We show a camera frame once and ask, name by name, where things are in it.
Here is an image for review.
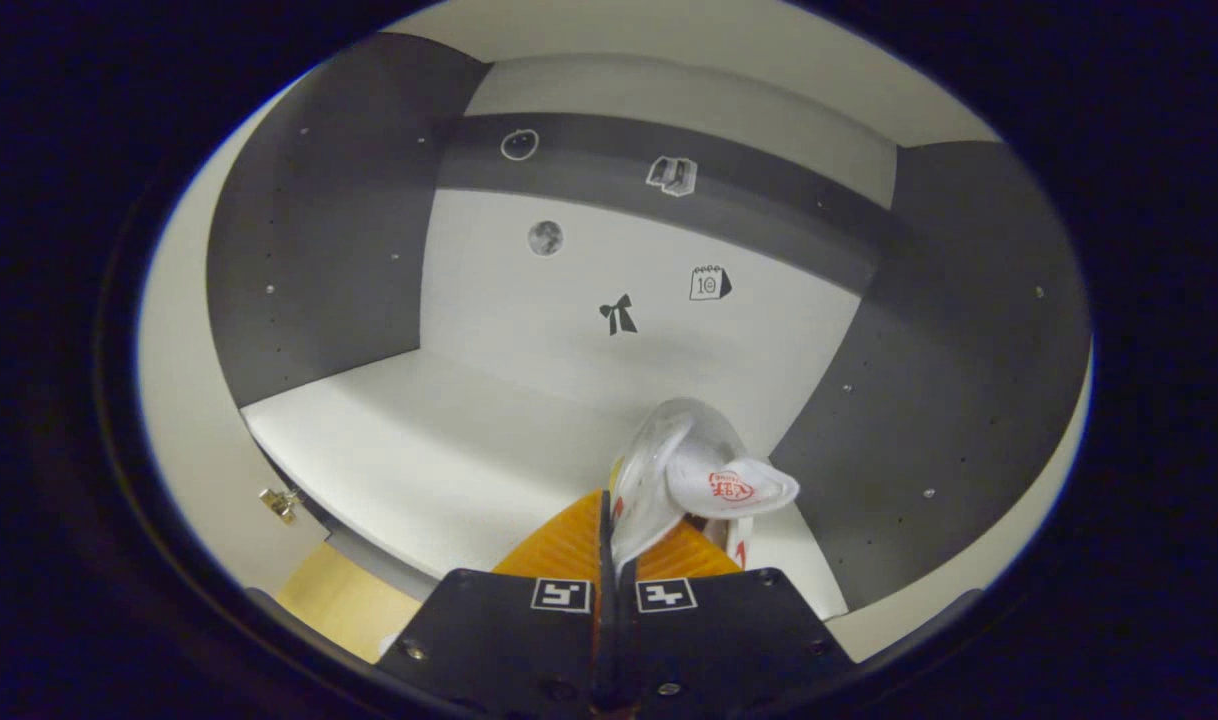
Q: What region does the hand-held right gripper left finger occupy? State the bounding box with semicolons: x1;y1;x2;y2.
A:
374;488;610;720

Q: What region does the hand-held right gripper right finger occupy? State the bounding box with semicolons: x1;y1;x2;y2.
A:
614;515;855;720

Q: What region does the white canvas shoe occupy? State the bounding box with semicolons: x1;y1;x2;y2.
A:
609;397;801;591

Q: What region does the white shoe cabinet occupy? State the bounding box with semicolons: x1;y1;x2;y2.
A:
206;0;1092;626

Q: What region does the white shoe cabinet door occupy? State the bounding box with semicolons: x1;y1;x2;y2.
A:
827;345;1097;663
134;90;335;601

